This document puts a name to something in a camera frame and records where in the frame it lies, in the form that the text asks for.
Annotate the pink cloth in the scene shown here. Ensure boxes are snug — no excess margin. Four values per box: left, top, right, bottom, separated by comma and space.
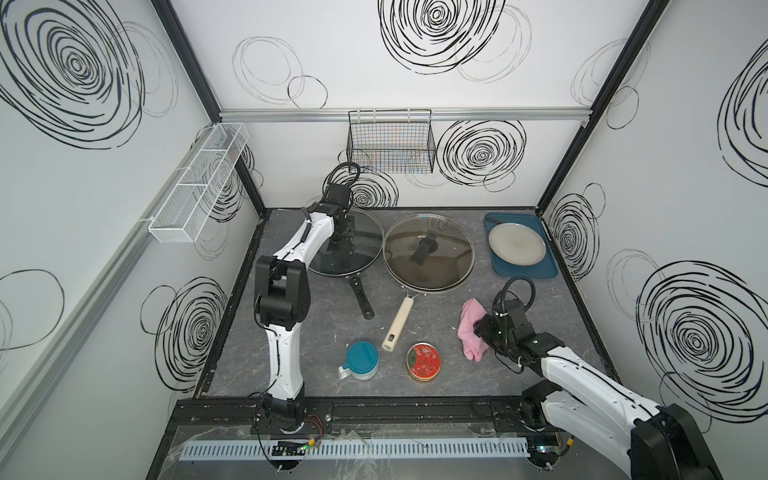
457, 298, 488, 362

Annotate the glass lid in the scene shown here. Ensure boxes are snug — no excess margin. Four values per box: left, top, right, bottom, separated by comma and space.
305, 206, 386, 278
382, 212, 477, 293

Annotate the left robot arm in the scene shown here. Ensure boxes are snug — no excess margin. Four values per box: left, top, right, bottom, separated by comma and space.
254, 183, 353, 430

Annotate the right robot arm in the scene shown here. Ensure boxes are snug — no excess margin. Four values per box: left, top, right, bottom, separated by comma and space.
472, 300, 722, 479

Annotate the black frying pan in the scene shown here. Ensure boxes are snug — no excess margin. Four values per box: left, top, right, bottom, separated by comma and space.
305, 206, 386, 321

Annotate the teal tray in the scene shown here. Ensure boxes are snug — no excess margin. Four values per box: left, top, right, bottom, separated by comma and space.
483, 212, 558, 279

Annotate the grey round plate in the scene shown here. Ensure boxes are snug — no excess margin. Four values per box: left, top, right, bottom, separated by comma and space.
488, 223, 546, 266

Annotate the teal lidded cup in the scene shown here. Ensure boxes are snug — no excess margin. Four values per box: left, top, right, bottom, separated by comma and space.
338, 341, 379, 381

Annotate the black wire basket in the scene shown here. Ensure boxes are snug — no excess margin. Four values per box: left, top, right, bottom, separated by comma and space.
345, 109, 437, 174

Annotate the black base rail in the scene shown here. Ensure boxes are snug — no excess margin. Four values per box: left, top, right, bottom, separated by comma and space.
170, 395, 553, 434

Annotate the brown pan with cream handle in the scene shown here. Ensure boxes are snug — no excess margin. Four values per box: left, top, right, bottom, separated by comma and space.
382, 212, 477, 353

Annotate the white slotted cable duct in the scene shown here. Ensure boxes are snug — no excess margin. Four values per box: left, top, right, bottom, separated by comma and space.
179, 437, 530, 461

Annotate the white wire shelf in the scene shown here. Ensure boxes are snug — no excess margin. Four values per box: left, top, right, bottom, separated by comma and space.
148, 123, 249, 243

